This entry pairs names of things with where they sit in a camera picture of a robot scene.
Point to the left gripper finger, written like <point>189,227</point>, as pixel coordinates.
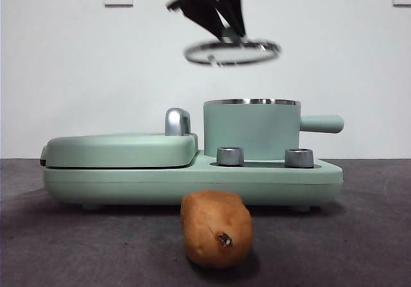
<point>234,7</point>
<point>205,14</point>

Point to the glass lid green knob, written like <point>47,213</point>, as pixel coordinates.
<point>208,57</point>

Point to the brown potato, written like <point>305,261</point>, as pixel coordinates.
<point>215,226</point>

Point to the silver control knob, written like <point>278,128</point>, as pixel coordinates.
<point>230,157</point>
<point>298,158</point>

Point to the green breakfast machine base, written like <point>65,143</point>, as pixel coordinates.
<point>192,184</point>

